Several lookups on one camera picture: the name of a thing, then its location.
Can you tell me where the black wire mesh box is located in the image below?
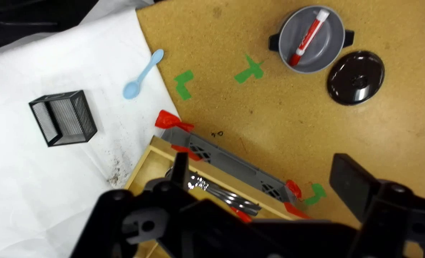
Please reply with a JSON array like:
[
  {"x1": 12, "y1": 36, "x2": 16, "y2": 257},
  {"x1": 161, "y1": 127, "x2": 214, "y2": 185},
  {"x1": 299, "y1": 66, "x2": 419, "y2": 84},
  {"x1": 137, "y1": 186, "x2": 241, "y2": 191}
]
[{"x1": 29, "y1": 90, "x2": 98, "y2": 147}]

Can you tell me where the green tape mark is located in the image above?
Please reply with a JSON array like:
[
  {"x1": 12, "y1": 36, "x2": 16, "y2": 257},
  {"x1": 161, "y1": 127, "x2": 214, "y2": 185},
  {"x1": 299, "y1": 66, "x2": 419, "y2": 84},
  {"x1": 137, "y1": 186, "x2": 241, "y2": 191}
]
[
  {"x1": 304, "y1": 183, "x2": 327, "y2": 206},
  {"x1": 174, "y1": 70, "x2": 194, "y2": 101},
  {"x1": 234, "y1": 55, "x2": 264, "y2": 84}
]

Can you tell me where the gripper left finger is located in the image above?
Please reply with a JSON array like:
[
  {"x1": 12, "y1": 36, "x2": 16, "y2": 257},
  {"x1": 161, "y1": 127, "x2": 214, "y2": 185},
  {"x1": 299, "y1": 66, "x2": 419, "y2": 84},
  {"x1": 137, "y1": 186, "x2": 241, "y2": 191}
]
[{"x1": 69, "y1": 152, "x2": 206, "y2": 258}]

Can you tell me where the light blue plastic spoon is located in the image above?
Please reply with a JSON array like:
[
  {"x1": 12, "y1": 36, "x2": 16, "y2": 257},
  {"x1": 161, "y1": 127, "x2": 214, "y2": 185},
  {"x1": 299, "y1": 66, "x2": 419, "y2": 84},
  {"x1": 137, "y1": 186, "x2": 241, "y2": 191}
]
[{"x1": 123, "y1": 49, "x2": 164, "y2": 100}]

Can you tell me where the black pot lid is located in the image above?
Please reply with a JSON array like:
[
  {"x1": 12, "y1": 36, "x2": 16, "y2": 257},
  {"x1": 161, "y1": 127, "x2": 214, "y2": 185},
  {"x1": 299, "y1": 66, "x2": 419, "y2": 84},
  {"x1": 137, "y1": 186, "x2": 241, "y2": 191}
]
[{"x1": 327, "y1": 51, "x2": 385, "y2": 106}]

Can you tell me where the bundle of silver cutlery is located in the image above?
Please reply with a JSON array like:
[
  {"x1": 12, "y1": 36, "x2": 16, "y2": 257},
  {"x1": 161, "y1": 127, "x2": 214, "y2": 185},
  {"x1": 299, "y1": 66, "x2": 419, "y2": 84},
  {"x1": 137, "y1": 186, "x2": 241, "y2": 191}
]
[{"x1": 165, "y1": 167, "x2": 262, "y2": 216}]

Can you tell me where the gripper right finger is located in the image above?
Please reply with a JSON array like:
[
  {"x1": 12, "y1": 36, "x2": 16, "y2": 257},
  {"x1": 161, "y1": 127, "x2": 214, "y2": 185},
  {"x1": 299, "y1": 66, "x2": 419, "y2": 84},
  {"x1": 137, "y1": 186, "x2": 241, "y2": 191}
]
[{"x1": 329, "y1": 153, "x2": 425, "y2": 258}]

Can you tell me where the grey pot with black handles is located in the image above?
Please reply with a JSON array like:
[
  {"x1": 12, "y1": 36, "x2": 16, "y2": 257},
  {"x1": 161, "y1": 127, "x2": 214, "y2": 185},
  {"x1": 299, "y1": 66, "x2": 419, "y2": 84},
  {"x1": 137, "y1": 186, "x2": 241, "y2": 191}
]
[{"x1": 269, "y1": 5, "x2": 355, "y2": 74}]

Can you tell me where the red marker with white cap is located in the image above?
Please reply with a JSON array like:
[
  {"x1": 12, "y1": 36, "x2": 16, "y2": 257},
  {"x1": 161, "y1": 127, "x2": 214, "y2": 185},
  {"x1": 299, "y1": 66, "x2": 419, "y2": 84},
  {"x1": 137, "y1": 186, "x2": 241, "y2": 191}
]
[{"x1": 288, "y1": 9, "x2": 330, "y2": 67}]

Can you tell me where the wooden tray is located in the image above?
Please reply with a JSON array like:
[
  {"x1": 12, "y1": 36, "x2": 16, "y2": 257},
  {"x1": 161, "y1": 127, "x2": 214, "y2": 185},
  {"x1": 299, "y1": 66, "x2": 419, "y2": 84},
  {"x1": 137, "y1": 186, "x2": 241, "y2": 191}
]
[{"x1": 124, "y1": 135, "x2": 295, "y2": 258}]

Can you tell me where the grey plastic crate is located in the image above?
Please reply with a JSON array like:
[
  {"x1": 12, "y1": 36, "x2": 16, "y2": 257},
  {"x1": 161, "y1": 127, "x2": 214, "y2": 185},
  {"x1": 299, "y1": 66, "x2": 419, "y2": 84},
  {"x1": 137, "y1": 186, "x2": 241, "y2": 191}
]
[{"x1": 161, "y1": 127, "x2": 301, "y2": 205}]

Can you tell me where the white cloth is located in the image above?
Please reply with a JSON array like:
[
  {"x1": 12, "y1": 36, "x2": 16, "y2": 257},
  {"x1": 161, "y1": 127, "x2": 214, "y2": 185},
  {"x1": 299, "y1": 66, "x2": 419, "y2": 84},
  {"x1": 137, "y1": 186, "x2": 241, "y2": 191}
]
[{"x1": 0, "y1": 0, "x2": 181, "y2": 258}]

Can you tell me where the red tape piece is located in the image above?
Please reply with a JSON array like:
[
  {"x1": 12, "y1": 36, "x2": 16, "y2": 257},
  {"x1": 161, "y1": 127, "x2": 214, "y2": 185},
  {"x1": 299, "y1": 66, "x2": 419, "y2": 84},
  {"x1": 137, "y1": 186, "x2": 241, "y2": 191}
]
[
  {"x1": 155, "y1": 110, "x2": 195, "y2": 133},
  {"x1": 230, "y1": 207, "x2": 252, "y2": 223},
  {"x1": 286, "y1": 179, "x2": 302, "y2": 200},
  {"x1": 171, "y1": 144, "x2": 202, "y2": 162},
  {"x1": 283, "y1": 202, "x2": 311, "y2": 219}
]

